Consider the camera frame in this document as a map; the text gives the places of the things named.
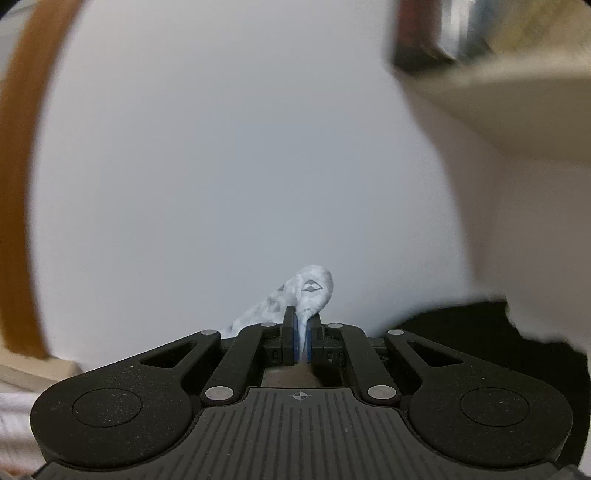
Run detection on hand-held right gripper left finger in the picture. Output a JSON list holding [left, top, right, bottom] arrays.
[[137, 305, 299, 408]]

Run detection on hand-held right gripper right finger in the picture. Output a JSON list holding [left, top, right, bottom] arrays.
[[307, 315, 463, 407]]

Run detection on beige window sill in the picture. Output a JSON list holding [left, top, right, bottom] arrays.
[[0, 355, 80, 393]]

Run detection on white patterned pajama pants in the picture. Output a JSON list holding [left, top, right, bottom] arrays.
[[221, 264, 334, 366]]

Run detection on dark blurred object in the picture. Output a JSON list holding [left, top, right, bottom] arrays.
[[390, 0, 458, 71]]

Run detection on stack of black clothes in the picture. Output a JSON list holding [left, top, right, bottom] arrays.
[[396, 299, 591, 467]]

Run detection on beige wall shelf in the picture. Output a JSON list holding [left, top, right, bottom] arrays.
[[385, 46, 591, 160]]

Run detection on wooden window frame post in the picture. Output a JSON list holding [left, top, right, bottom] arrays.
[[0, 0, 90, 361]]

